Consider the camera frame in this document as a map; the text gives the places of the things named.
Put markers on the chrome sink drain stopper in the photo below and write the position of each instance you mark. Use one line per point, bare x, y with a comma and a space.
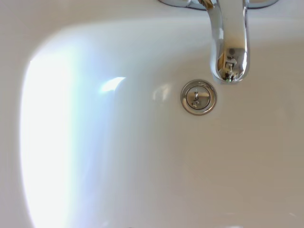
199, 97

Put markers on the white ceramic sink basin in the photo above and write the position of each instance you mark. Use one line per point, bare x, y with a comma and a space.
118, 154

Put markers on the chrome faucet spout with base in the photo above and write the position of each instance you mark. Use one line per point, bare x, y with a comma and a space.
229, 35

